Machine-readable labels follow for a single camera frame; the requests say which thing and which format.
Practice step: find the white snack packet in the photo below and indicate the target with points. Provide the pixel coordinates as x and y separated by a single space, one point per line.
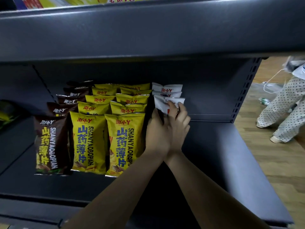
166 94
160 103
166 88

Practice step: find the person's left forearm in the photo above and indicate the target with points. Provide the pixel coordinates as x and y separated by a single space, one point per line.
114 197

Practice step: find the person's left hand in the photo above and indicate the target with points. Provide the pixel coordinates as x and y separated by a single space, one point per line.
157 138

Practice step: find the yellow red printed carton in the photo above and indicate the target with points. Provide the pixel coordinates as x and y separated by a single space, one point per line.
71 1

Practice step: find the heap of green brown bags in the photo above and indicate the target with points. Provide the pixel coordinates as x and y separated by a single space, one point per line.
8 114

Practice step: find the dark blue metal shelf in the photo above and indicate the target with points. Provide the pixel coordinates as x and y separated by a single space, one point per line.
214 145

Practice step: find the person's right forearm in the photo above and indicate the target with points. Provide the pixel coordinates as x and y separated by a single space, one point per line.
214 200

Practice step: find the clear plastic water bottle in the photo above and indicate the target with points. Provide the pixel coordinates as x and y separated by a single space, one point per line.
264 101

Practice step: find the person's right hand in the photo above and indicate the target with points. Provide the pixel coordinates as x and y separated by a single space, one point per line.
181 126

